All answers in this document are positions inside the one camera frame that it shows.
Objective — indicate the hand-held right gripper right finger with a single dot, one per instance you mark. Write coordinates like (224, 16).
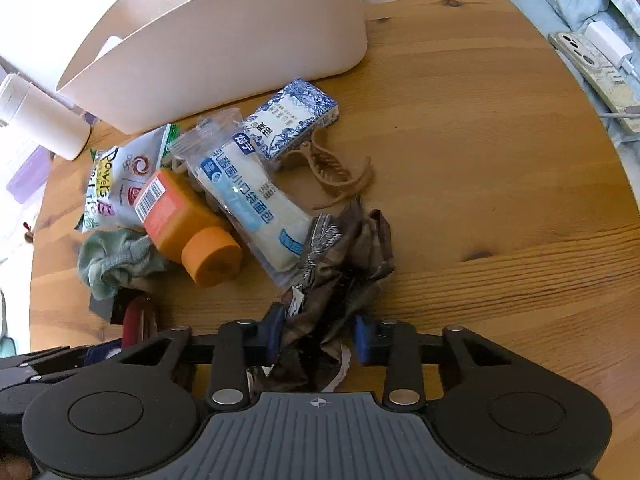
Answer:
(362, 341)

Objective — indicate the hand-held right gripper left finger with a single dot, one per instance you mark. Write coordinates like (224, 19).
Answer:
(272, 334)

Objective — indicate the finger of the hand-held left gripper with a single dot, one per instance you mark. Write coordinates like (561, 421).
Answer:
(60, 360)

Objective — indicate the brown plaid cloth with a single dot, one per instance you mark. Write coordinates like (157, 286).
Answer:
(350, 255)

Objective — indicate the brown hair claw clip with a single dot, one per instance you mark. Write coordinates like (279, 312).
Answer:
(345, 180)

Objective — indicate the white green snack packet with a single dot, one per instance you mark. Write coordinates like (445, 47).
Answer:
(115, 185)

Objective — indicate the blue white tissue packet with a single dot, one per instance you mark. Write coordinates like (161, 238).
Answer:
(290, 120)

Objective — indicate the beige plastic storage bin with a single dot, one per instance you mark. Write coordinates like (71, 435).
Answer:
(225, 25)

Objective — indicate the black small object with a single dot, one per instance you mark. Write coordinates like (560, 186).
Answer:
(106, 307)

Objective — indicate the red small tool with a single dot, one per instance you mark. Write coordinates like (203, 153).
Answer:
(134, 320)

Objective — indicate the green cloth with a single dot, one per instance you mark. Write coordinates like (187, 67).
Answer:
(125, 257)

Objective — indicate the clear bread packet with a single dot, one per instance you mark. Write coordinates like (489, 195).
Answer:
(250, 190)

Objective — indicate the orange bottle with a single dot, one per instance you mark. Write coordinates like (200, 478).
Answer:
(180, 215)

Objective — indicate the purple plastic box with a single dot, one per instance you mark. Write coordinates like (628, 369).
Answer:
(27, 175)

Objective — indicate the white bottle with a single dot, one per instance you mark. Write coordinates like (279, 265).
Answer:
(45, 120)

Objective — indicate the power strip with charger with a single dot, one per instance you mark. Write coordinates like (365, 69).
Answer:
(595, 75)

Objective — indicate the white charger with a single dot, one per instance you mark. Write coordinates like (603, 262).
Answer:
(607, 42)

